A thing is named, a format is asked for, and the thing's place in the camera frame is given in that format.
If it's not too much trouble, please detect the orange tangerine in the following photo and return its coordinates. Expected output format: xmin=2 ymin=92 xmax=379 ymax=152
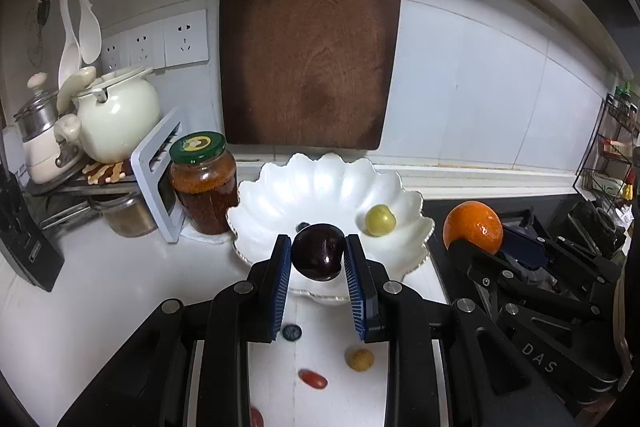
xmin=442 ymin=200 xmax=503 ymax=255

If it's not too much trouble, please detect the red cherry tomato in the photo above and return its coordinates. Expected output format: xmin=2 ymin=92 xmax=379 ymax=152
xmin=250 ymin=407 xmax=264 ymax=427
xmin=298 ymin=369 xmax=328 ymax=390

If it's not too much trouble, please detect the green round fruit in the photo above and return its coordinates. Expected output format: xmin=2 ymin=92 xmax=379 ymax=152
xmin=364 ymin=204 xmax=397 ymax=237

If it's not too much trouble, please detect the dark plum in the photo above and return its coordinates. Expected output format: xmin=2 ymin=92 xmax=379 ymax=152
xmin=291 ymin=223 xmax=346 ymax=282

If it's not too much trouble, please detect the dark blueberry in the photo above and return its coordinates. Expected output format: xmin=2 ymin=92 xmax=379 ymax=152
xmin=295 ymin=222 xmax=310 ymax=233
xmin=281 ymin=324 xmax=303 ymax=341

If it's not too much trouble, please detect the black gas stove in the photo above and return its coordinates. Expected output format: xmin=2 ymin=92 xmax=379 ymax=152
xmin=424 ymin=190 xmax=640 ymax=308

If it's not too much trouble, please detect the yellow-green small fruit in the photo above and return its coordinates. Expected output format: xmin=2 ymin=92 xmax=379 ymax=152
xmin=345 ymin=347 xmax=375 ymax=373

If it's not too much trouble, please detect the white scalloped fruit bowl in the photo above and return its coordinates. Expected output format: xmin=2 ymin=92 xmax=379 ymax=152
xmin=228 ymin=153 xmax=435 ymax=282

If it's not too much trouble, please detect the steel lidded container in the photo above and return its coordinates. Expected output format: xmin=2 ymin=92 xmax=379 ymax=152
xmin=89 ymin=192 xmax=157 ymax=239

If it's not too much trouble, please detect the glass jar with green lid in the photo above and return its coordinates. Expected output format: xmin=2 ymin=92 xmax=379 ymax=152
xmin=169 ymin=131 xmax=239 ymax=235

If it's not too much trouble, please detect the white tablet stand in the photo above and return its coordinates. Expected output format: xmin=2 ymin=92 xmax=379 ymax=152
xmin=130 ymin=106 xmax=189 ymax=244

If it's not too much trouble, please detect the small white steamer pot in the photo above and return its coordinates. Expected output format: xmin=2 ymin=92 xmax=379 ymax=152
xmin=14 ymin=72 xmax=82 ymax=185

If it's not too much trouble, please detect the cream ceramic pot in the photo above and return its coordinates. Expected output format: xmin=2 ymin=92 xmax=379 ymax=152
xmin=73 ymin=67 xmax=162 ymax=164

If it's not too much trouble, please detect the brown wooden cutting board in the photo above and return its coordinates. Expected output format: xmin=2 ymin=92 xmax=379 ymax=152
xmin=218 ymin=0 xmax=401 ymax=150

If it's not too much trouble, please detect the white rice spoon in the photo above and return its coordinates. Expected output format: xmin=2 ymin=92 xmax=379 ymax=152
xmin=78 ymin=0 xmax=102 ymax=65
xmin=58 ymin=0 xmax=81 ymax=87

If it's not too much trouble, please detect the black wire spice rack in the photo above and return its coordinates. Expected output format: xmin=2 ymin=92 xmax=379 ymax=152
xmin=574 ymin=82 xmax=639 ymax=210

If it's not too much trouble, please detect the white wall socket strip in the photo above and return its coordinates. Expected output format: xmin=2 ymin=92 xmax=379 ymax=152
xmin=100 ymin=9 xmax=209 ymax=72

